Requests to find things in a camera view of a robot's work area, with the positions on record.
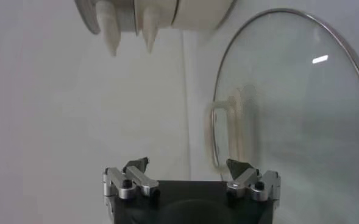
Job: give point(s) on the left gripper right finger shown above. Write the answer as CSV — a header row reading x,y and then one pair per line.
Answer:
x,y
249,182

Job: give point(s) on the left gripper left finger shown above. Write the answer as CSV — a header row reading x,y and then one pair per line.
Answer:
x,y
130,182

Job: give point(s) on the perforated steel steamer basket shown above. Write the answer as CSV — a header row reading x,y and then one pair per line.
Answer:
x,y
107,27

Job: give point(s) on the white electric cooker base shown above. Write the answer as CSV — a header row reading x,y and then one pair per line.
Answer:
x,y
197,15

